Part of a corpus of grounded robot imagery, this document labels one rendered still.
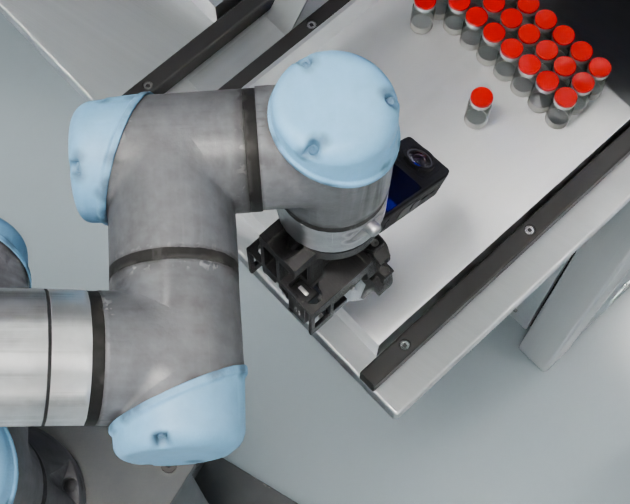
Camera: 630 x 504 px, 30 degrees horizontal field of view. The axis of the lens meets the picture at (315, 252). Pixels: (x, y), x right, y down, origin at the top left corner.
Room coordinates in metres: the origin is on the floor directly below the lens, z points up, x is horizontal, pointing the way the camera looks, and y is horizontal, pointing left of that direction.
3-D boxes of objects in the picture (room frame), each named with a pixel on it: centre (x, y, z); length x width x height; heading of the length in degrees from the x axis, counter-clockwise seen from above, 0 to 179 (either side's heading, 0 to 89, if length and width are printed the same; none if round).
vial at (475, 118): (0.50, -0.15, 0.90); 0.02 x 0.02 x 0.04
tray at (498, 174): (0.48, -0.09, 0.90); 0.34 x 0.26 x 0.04; 133
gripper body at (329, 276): (0.30, -0.01, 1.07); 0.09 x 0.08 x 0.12; 133
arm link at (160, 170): (0.28, 0.09, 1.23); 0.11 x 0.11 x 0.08; 5
